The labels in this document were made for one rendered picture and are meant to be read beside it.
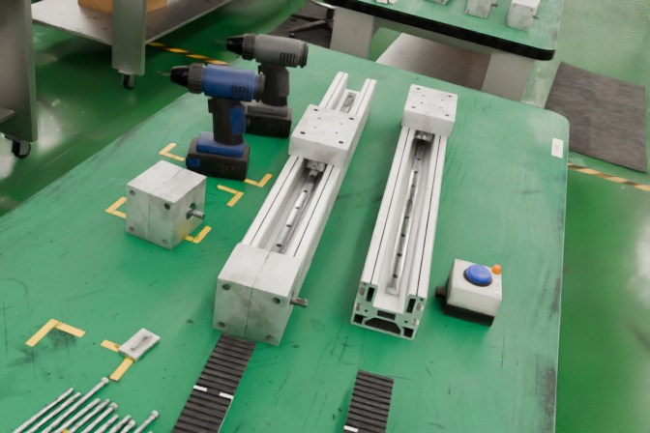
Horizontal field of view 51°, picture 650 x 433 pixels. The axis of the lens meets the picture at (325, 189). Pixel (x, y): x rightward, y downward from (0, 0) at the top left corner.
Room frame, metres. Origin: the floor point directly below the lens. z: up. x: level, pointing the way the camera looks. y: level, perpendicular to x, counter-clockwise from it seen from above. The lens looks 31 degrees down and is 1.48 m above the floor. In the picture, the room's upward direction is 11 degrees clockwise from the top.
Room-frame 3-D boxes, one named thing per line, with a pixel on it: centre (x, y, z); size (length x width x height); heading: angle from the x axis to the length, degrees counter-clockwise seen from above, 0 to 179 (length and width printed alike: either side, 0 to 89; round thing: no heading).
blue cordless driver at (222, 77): (1.18, 0.25, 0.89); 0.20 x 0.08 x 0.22; 97
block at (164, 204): (0.95, 0.25, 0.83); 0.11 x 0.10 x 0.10; 74
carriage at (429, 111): (1.45, -0.20, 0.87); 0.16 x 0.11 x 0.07; 174
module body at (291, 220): (1.22, 0.02, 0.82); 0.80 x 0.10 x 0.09; 174
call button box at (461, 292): (0.91, -0.26, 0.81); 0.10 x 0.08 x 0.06; 84
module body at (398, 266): (1.20, -0.17, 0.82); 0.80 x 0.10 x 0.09; 174
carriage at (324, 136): (1.22, 0.02, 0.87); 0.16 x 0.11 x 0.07; 174
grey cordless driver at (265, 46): (1.39, 0.19, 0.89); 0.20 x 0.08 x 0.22; 98
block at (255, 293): (0.77, 0.06, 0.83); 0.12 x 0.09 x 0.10; 84
